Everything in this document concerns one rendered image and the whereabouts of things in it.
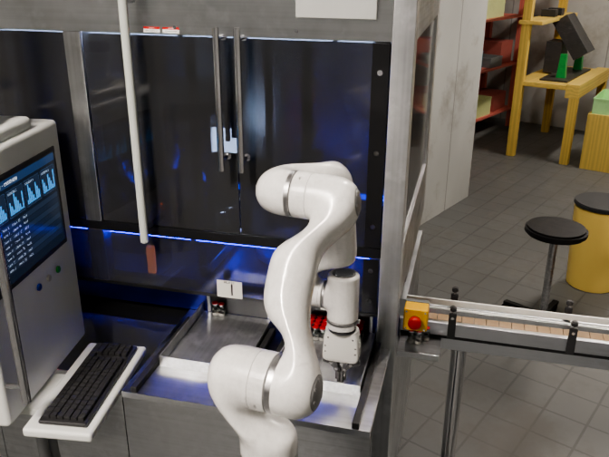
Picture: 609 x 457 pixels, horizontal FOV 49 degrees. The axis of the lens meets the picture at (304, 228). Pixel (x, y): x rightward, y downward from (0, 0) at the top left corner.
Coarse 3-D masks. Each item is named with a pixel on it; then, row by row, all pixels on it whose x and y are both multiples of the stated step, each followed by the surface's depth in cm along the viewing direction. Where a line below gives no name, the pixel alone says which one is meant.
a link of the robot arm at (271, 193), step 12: (276, 168) 142; (288, 168) 144; (300, 168) 146; (312, 168) 147; (324, 168) 148; (336, 168) 149; (264, 180) 140; (276, 180) 138; (288, 180) 138; (264, 192) 139; (276, 192) 138; (264, 204) 141; (276, 204) 139; (288, 216) 141
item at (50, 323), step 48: (0, 144) 174; (48, 144) 196; (0, 192) 172; (48, 192) 197; (48, 240) 198; (0, 288) 174; (48, 288) 201; (0, 336) 176; (48, 336) 202; (0, 384) 178
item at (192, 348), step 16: (192, 320) 219; (208, 320) 222; (224, 320) 222; (240, 320) 222; (256, 320) 222; (176, 336) 207; (192, 336) 213; (208, 336) 213; (224, 336) 213; (240, 336) 213; (256, 336) 213; (176, 352) 204; (192, 352) 205; (208, 352) 205; (192, 368) 195
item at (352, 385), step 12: (372, 336) 213; (372, 348) 205; (360, 360) 201; (324, 372) 195; (348, 372) 195; (360, 372) 195; (324, 384) 186; (336, 384) 185; (348, 384) 184; (360, 384) 184
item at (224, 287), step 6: (222, 282) 213; (228, 282) 212; (234, 282) 212; (240, 282) 211; (222, 288) 214; (228, 288) 213; (234, 288) 213; (240, 288) 212; (222, 294) 214; (228, 294) 214; (234, 294) 213; (240, 294) 213
